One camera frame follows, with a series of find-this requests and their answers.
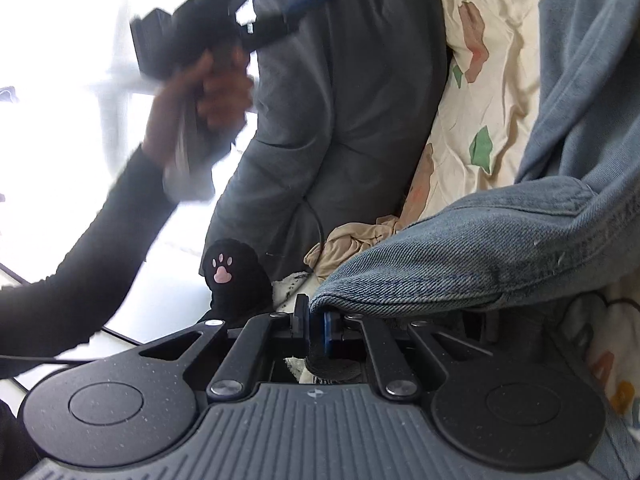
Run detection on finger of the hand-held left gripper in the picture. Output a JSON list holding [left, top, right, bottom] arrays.
[[239, 0, 343, 52]]

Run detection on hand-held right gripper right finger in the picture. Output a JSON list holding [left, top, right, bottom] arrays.
[[321, 312, 493, 401]]

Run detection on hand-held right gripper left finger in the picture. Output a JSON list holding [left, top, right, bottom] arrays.
[[140, 294, 311, 403]]

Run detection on blue denim pants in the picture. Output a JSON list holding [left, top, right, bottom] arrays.
[[307, 0, 640, 378]]

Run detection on person's left forearm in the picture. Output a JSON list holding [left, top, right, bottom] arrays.
[[0, 142, 176, 378]]

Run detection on person's left hand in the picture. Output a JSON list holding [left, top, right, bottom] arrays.
[[142, 50, 253, 166]]

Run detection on black paw-print slipper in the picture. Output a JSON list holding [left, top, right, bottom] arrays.
[[197, 239, 275, 326]]

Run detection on beige garment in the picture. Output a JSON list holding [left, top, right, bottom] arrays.
[[304, 215, 401, 283]]

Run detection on dark grey duvet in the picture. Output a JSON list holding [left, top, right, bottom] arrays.
[[202, 0, 448, 286]]

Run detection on cream printed bedsheet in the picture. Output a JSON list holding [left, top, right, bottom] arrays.
[[270, 0, 640, 416]]

